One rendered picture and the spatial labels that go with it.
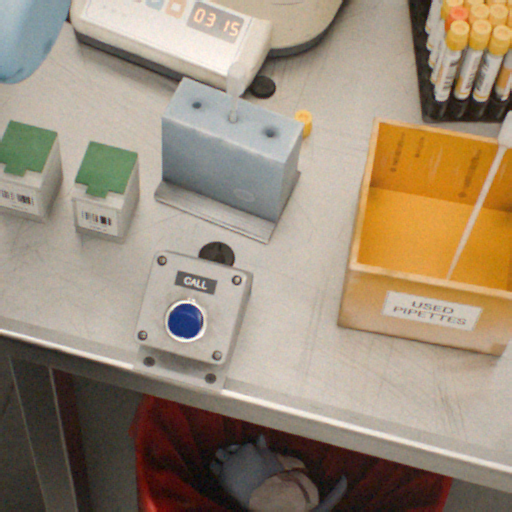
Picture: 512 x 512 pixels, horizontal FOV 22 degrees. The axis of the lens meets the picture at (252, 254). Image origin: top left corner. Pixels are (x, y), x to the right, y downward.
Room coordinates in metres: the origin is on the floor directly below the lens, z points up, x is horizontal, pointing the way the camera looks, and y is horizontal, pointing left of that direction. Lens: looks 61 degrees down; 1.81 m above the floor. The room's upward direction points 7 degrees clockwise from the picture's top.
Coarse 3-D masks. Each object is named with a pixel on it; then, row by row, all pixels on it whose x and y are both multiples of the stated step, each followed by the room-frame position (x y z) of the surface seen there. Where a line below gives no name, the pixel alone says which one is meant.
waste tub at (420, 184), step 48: (384, 144) 0.59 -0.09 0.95; (432, 144) 0.58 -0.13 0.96; (480, 144) 0.58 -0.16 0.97; (384, 192) 0.58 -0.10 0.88; (432, 192) 0.58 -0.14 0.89; (384, 240) 0.54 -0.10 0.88; (432, 240) 0.54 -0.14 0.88; (480, 240) 0.55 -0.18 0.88; (384, 288) 0.46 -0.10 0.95; (432, 288) 0.46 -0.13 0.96; (480, 288) 0.46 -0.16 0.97; (432, 336) 0.46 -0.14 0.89; (480, 336) 0.45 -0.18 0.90
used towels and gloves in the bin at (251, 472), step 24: (240, 456) 0.59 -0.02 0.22; (264, 456) 0.59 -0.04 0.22; (288, 456) 0.61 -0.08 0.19; (216, 480) 0.56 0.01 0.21; (240, 480) 0.56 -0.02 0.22; (264, 480) 0.56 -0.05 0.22; (288, 480) 0.57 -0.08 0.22; (312, 480) 0.58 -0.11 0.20; (240, 504) 0.53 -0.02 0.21; (264, 504) 0.53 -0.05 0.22; (288, 504) 0.53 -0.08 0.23; (312, 504) 0.54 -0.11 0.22
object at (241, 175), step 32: (192, 96) 0.59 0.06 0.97; (224, 96) 0.59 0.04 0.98; (192, 128) 0.56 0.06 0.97; (224, 128) 0.57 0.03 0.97; (256, 128) 0.57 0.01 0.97; (288, 128) 0.57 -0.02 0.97; (192, 160) 0.56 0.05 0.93; (224, 160) 0.55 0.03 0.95; (256, 160) 0.55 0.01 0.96; (288, 160) 0.55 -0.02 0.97; (160, 192) 0.56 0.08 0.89; (192, 192) 0.56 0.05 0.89; (224, 192) 0.55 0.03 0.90; (256, 192) 0.55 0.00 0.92; (288, 192) 0.56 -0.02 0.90; (224, 224) 0.54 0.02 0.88; (256, 224) 0.54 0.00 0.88
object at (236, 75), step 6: (234, 66) 0.58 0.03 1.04; (240, 66) 0.58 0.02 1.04; (228, 72) 0.57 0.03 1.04; (234, 72) 0.57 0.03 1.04; (240, 72) 0.57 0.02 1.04; (246, 72) 0.57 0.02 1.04; (228, 78) 0.57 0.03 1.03; (234, 78) 0.57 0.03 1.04; (240, 78) 0.57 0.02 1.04; (228, 84) 0.57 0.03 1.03; (234, 84) 0.57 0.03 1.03; (240, 84) 0.57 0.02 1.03; (228, 90) 0.57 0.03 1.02; (234, 90) 0.57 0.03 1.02; (240, 90) 0.57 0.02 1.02; (234, 96) 0.57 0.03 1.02
